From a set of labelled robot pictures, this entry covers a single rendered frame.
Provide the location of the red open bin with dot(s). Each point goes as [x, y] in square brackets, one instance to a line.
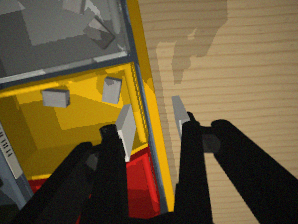
[142, 196]

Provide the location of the yellow open bin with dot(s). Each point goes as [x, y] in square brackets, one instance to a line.
[42, 136]

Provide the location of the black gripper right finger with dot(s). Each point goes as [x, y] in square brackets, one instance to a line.
[268, 189]

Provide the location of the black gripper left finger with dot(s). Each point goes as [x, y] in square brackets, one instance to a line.
[60, 199]

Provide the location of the yellow bar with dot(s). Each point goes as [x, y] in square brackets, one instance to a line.
[142, 53]

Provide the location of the grey metal shelf rack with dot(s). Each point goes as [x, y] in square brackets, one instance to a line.
[16, 188]

